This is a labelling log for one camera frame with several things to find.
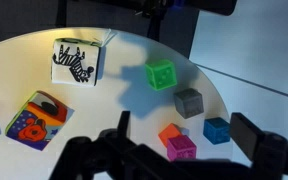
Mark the grey embossed block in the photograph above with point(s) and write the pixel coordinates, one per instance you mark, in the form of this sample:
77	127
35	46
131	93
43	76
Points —
189	103

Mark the black stand pole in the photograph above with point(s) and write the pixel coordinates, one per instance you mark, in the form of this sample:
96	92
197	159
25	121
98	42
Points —
61	13

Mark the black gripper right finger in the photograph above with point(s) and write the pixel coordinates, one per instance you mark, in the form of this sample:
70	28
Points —
270	153

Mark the zebra print soft cube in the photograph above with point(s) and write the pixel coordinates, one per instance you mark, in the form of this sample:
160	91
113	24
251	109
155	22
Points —
74	63

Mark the orange block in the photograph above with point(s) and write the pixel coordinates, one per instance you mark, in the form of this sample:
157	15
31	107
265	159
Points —
168	133

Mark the pink embossed block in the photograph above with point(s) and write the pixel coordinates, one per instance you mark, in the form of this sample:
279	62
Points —
181	148

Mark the blue embossed block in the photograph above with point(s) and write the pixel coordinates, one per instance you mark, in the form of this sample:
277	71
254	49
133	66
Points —
215	130

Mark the colourful orange soft cube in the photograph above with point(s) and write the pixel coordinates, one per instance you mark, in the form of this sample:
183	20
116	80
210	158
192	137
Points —
34	123

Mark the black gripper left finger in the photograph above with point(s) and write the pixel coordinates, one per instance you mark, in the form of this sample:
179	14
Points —
84	156

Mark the green dotted block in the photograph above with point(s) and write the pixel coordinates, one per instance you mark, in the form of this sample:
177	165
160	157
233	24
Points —
160	75

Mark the black camera tripod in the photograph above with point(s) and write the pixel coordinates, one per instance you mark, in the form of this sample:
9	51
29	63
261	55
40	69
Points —
154	23

